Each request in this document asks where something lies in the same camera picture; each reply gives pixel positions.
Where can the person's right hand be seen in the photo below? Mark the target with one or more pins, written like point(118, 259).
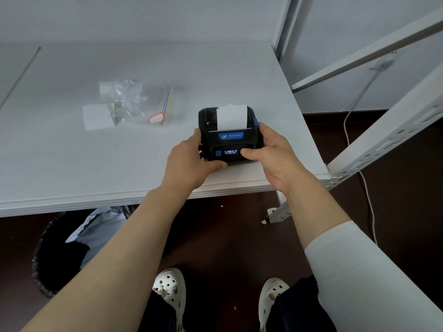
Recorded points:
point(280, 159)

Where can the person's left hand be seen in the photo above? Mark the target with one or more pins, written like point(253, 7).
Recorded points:
point(187, 165)

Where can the black portable printer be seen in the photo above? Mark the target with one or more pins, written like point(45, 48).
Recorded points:
point(211, 138)

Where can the red-bordered label sticker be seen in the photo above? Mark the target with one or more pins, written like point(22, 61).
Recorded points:
point(156, 118)

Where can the white paper roll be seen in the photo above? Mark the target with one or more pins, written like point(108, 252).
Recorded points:
point(232, 117)

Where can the clear plastic zip bag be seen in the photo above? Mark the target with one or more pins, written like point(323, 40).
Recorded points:
point(152, 103)

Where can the curled white paper strip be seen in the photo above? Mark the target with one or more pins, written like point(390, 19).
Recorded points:
point(97, 115)

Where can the person's left forearm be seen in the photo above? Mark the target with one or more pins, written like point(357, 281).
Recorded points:
point(117, 266)

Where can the person's right forearm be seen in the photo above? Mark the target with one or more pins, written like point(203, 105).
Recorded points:
point(353, 269)

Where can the person's left white clog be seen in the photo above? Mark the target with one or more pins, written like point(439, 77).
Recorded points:
point(171, 281)

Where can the person's white clog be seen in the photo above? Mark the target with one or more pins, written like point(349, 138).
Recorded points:
point(271, 288)
point(171, 281)

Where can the person's right white clog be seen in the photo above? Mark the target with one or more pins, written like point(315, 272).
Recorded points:
point(271, 288)

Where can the person's right leg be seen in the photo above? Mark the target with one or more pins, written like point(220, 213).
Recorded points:
point(297, 307)

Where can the person's leg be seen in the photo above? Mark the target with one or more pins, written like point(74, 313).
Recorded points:
point(155, 316)
point(297, 307)

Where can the person's left leg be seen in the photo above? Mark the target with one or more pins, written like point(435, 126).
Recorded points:
point(155, 316)

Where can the crumpled white paper slip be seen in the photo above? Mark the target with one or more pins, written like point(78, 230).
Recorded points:
point(129, 93)

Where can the grey plastic mailer bag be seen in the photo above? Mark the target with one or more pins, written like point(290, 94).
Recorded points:
point(97, 231)

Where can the trash bin with black liner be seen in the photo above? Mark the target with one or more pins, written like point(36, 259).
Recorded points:
point(52, 266)

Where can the white metal shelf frame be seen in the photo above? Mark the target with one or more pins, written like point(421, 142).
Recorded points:
point(380, 141)

